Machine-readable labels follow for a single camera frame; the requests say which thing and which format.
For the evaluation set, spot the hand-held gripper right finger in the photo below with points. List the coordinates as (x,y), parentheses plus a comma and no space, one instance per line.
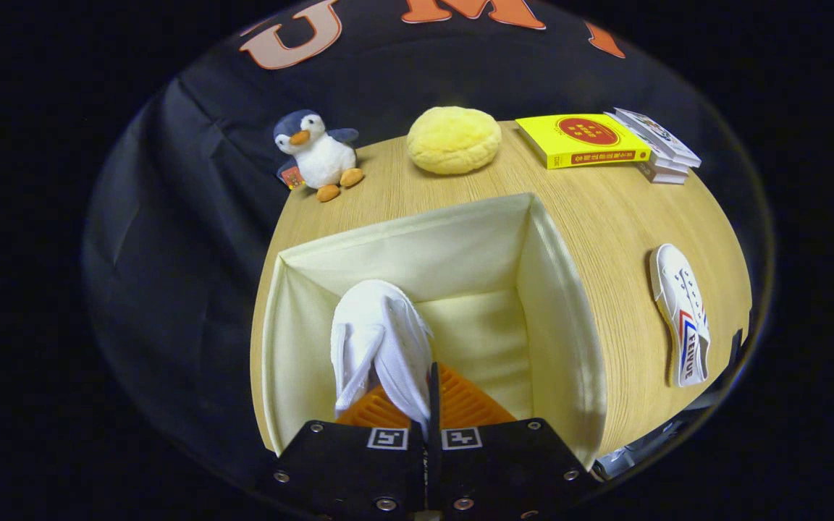
(433,405)

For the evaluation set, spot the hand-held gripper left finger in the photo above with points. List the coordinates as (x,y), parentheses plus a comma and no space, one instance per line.
(344,463)

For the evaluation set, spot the white canvas shoe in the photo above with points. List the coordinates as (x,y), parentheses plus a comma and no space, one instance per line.
(381,325)
(677,304)

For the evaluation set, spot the cream fabric storage box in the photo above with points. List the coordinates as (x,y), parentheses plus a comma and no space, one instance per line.
(417,253)

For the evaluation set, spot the yellow round plush cushion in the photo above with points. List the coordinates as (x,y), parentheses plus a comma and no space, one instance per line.
(453,141)

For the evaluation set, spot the penguin plush toy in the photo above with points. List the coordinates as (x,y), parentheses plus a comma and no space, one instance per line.
(323,159)

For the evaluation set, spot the thick yellow book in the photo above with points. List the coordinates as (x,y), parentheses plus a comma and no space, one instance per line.
(583,134)

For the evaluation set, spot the white paperback book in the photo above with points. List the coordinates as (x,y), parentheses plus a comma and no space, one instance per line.
(667,165)
(659,177)

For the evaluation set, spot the white book illustrated cover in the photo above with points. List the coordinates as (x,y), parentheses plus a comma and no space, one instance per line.
(659,136)

